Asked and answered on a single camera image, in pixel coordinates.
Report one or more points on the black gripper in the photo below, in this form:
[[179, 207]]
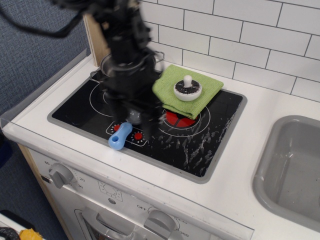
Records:
[[129, 75]]

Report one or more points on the blue and grey spoon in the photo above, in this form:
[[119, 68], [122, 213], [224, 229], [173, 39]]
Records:
[[118, 139]]

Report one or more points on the grey left oven knob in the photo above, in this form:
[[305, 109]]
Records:
[[60, 175]]

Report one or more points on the wooden side post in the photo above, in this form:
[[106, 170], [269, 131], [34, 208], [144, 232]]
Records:
[[97, 43]]

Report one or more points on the black toy stove top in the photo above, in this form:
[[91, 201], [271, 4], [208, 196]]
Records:
[[190, 148]]

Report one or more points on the grey oven knob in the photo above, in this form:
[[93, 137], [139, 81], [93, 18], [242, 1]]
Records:
[[160, 224], [60, 175]]

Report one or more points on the green folded cloth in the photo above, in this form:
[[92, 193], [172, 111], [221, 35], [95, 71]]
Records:
[[163, 89]]

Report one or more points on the white toy oven front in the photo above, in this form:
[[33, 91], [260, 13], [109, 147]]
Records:
[[89, 209]]

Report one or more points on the grey right oven knob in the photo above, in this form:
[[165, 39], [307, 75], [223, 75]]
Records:
[[160, 224]]

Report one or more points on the grey sink basin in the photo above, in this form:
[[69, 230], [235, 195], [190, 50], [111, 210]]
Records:
[[287, 179]]

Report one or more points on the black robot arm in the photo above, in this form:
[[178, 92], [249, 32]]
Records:
[[123, 19]]

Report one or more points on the stainless steel pot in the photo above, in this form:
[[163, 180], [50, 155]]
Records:
[[108, 69]]

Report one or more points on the white toy mushroom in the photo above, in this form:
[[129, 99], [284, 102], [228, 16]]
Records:
[[187, 90]]

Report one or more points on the yellow object on floor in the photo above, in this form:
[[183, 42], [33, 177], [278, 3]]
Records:
[[29, 234]]

